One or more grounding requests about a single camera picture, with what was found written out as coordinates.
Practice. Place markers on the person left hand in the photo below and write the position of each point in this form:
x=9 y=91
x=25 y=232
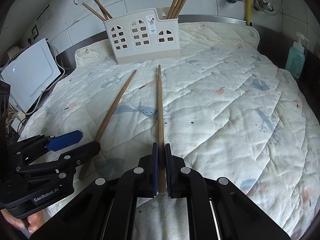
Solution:
x=35 y=221

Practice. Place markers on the cream house-shaped utensil holder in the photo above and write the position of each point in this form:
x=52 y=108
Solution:
x=143 y=35

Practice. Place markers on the teal soap dispenser bottle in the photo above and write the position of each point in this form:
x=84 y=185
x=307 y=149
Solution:
x=296 y=57

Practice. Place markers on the white appliance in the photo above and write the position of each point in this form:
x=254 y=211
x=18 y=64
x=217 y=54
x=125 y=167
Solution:
x=33 y=71

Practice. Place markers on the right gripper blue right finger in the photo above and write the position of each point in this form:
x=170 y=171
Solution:
x=170 y=170

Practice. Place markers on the wooden chopstick nine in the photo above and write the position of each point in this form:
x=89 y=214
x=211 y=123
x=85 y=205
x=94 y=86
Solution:
x=180 y=0

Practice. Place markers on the wooden chopstick seven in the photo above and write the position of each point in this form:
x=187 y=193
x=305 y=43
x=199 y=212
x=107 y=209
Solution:
x=161 y=170

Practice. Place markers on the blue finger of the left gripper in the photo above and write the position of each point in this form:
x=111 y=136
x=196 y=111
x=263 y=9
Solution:
x=69 y=161
x=63 y=141

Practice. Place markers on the white quilted patterned mat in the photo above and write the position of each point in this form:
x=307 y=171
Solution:
x=228 y=111

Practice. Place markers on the wooden chopstick four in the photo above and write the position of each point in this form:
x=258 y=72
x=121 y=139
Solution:
x=105 y=122

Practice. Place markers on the wooden chopstick two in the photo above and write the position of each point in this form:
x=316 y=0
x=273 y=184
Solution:
x=100 y=6

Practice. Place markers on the wooden chopstick one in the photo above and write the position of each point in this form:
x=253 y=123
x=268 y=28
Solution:
x=94 y=12

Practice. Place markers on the white power adapter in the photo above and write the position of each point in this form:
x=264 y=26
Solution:
x=17 y=125

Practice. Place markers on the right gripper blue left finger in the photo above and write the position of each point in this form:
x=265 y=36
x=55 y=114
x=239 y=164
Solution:
x=154 y=168

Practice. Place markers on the yellow gas pipe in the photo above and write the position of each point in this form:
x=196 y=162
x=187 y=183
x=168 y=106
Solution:
x=248 y=12

